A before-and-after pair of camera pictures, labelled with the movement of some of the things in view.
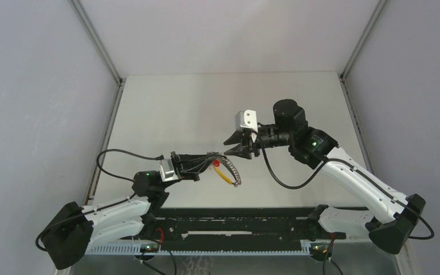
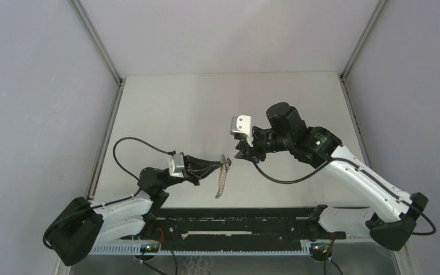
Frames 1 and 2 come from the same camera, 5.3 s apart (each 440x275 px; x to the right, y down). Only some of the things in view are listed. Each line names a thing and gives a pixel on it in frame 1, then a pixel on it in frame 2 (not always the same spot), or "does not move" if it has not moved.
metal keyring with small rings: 238,181 -> 225,165
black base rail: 227,226 does not move
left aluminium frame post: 121,82 does not move
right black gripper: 239,137 does not move
